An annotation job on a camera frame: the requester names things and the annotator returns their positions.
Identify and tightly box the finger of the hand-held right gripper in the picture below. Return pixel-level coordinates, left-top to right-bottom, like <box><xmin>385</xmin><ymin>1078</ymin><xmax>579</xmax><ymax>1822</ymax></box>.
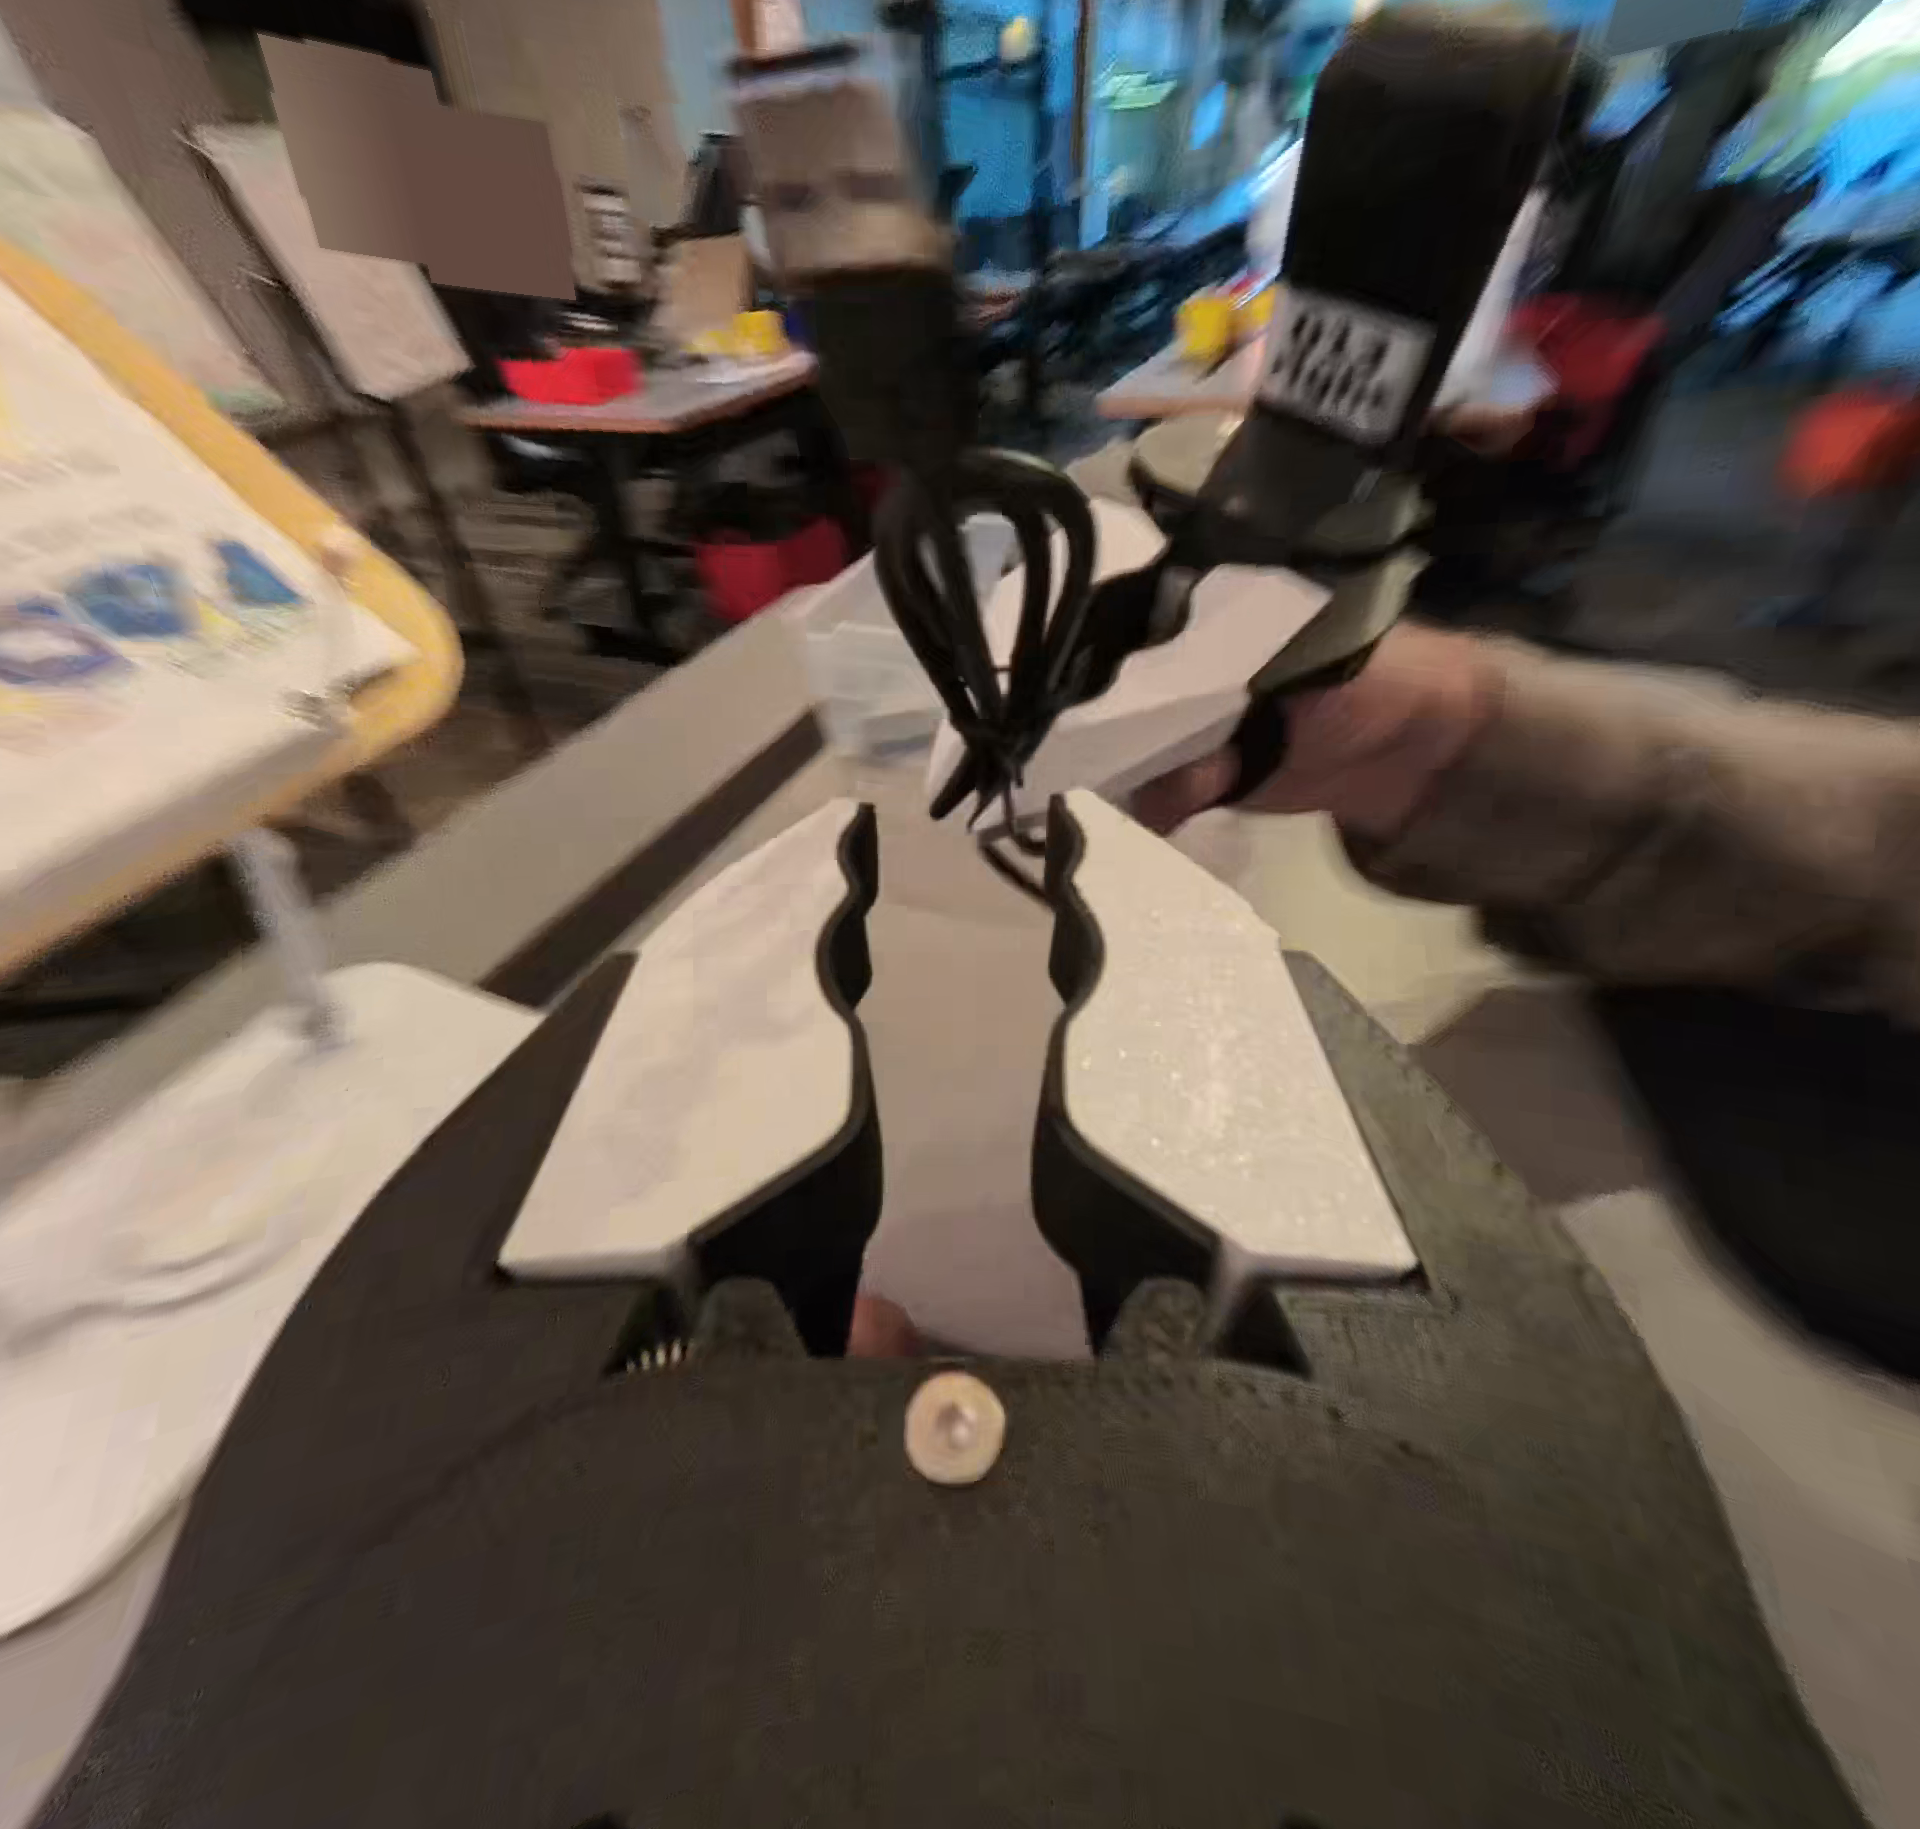
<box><xmin>975</xmin><ymin>499</ymin><xmax>1196</xmax><ymax>698</ymax></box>
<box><xmin>928</xmin><ymin>566</ymin><xmax>1337</xmax><ymax>831</ymax></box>

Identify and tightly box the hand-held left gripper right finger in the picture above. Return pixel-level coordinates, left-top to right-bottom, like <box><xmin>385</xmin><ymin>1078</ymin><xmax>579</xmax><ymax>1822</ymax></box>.
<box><xmin>1029</xmin><ymin>791</ymin><xmax>1422</xmax><ymax>1364</ymax></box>

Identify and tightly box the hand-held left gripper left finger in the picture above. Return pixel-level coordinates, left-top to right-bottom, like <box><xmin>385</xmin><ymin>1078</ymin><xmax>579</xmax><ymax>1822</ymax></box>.
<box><xmin>496</xmin><ymin>803</ymin><xmax>888</xmax><ymax>1364</ymax></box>

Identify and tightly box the black usb cable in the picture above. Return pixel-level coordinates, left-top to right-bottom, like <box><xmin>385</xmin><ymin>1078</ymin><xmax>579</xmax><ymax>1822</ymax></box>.
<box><xmin>728</xmin><ymin>44</ymin><xmax>1106</xmax><ymax>887</ymax></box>

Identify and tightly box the person's right hand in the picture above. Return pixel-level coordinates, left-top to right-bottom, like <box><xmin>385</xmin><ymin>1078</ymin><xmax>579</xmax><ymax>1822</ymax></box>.
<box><xmin>1130</xmin><ymin>623</ymin><xmax>1507</xmax><ymax>850</ymax></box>

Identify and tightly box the wooden desk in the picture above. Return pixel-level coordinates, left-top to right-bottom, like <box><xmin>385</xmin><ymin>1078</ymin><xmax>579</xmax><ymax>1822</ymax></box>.
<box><xmin>1097</xmin><ymin>345</ymin><xmax>1276</xmax><ymax>430</ymax></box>
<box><xmin>457</xmin><ymin>352</ymin><xmax>824</xmax><ymax>663</ymax></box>

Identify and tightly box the red fabric bin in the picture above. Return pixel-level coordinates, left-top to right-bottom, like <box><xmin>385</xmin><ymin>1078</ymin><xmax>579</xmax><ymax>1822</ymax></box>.
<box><xmin>1515</xmin><ymin>296</ymin><xmax>1669</xmax><ymax>421</ymax></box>

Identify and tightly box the clear plastic bin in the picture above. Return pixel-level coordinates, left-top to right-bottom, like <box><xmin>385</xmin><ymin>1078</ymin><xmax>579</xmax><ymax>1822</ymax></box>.
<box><xmin>804</xmin><ymin>613</ymin><xmax>949</xmax><ymax>770</ymax></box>

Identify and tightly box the red floor bin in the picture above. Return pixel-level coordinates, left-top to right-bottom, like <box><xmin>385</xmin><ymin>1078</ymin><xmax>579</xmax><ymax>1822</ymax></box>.
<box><xmin>699</xmin><ymin>518</ymin><xmax>856</xmax><ymax>628</ymax></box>

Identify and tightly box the white stand base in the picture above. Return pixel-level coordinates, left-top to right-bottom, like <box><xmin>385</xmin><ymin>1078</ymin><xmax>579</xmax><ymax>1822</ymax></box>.
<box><xmin>0</xmin><ymin>960</ymin><xmax>544</xmax><ymax>1643</ymax></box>

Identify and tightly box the orange bin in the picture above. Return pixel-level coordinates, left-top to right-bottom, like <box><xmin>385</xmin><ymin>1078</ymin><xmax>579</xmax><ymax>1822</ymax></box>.
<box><xmin>1785</xmin><ymin>387</ymin><xmax>1920</xmax><ymax>499</ymax></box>

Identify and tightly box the instruction sheet on stand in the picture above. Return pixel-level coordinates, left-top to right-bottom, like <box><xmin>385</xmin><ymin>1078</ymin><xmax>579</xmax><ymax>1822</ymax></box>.
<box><xmin>0</xmin><ymin>239</ymin><xmax>465</xmax><ymax>981</ymax></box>

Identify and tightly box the red desk bin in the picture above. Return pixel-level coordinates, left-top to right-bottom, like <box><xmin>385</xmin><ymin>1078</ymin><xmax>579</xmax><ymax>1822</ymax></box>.
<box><xmin>499</xmin><ymin>349</ymin><xmax>644</xmax><ymax>407</ymax></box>

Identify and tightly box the whiteboard with red writing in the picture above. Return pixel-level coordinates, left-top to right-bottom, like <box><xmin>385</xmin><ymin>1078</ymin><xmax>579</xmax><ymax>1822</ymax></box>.
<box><xmin>186</xmin><ymin>119</ymin><xmax>474</xmax><ymax>407</ymax></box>

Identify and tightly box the whiteboard with green writing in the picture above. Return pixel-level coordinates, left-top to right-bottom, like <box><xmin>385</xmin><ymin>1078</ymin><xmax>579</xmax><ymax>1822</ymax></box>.
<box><xmin>0</xmin><ymin>104</ymin><xmax>258</xmax><ymax>407</ymax></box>

